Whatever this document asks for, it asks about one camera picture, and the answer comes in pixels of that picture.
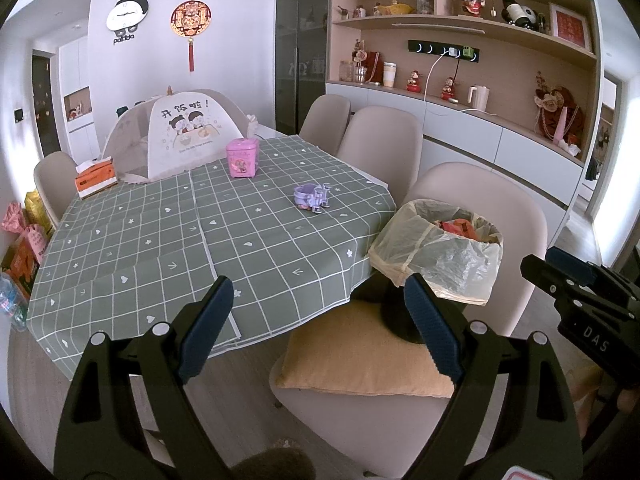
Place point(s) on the small flower and red bag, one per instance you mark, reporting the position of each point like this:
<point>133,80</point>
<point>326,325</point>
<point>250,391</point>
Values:
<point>367,62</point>

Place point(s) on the purple toy cup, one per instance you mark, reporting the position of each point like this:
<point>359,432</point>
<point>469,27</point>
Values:
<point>311,196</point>

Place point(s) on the small clear jar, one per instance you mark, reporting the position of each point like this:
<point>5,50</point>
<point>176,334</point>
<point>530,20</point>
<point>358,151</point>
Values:
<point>346,71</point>

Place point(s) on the panda wine bottle holder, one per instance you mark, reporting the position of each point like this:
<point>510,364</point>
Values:
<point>520,12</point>

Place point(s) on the pink tin box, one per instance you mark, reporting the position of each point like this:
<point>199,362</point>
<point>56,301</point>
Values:
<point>241,157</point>

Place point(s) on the black bin with yellow liner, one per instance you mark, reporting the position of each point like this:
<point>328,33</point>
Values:
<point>440,255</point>

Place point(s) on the person's right hand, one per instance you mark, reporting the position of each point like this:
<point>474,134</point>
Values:
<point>585,385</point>

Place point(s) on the glass storage jar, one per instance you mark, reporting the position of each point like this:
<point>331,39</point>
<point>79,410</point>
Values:
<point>423,1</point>

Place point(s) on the red knot wall ornament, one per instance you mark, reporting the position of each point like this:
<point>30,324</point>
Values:
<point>190,17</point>

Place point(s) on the red framed picture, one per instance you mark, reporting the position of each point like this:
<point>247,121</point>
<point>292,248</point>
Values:
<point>570,26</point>

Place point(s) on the dark glass cabinet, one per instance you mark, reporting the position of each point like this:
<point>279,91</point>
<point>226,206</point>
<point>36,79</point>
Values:
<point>300,45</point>

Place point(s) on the white electric kettle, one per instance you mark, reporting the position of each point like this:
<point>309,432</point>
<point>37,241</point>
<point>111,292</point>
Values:
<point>478,97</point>

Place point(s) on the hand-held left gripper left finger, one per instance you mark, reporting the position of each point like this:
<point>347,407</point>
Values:
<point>205,330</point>

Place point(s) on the orange tissue box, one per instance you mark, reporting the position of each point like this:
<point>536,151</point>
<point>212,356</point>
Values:
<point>96,180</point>

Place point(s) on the pile of snack packets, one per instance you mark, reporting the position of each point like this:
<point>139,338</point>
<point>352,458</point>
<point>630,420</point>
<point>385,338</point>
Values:
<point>25,250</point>

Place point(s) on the red robed deity figurine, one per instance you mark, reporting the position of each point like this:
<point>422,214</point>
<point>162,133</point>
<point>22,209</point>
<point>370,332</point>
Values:
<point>471,4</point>

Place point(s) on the white sideboard cabinet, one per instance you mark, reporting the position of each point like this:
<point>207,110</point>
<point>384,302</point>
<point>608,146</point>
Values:
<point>465,135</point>

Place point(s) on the white mesh food cover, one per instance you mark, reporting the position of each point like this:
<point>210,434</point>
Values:
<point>185,135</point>

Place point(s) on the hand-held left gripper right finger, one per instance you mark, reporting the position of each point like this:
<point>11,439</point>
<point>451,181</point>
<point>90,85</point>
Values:
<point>435,330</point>

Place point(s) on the yellow seat cushion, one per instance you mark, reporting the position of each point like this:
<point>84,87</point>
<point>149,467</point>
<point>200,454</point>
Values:
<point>360,355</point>

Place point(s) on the red doll figurine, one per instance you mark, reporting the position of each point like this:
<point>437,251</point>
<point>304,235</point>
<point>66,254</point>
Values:
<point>413,82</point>
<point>448,89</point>

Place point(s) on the small teapot set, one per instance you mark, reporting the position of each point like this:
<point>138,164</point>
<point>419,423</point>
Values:
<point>350,11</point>

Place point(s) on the black power strip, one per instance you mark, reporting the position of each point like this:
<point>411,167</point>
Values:
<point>430,49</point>

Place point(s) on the white tumbler cup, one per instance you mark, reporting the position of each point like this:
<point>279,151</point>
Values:
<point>389,75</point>

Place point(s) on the pink cone vase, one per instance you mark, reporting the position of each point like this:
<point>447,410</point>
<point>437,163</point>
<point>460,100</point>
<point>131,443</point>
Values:
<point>560,127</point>

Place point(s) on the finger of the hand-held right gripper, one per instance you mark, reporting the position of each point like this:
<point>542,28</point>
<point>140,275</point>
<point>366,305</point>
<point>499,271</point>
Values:
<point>575,265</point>
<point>547,272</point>

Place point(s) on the beige dining chair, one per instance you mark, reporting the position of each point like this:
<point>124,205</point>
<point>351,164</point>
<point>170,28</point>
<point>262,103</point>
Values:
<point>380,145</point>
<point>52,180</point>
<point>325,120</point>
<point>480,185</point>

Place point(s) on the panda wall clock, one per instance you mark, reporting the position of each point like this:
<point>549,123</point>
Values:
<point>127,12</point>

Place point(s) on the dark door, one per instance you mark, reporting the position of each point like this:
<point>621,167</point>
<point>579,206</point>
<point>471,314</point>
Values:
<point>45,105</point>

